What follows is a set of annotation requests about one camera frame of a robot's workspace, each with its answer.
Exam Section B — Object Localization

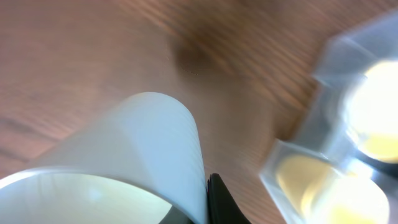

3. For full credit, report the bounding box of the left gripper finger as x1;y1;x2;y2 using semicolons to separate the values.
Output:
207;173;251;224

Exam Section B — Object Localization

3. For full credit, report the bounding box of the yellow cup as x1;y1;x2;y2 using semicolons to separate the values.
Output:
275;155;390;224

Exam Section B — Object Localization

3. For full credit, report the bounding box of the cream white cup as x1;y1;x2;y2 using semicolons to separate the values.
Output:
1;92;209;223

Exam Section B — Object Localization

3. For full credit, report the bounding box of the yellow small bowl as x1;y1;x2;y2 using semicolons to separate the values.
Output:
345;60;397;164

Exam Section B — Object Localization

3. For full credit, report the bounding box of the clear plastic storage container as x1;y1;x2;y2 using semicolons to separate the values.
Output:
260;11;397;223

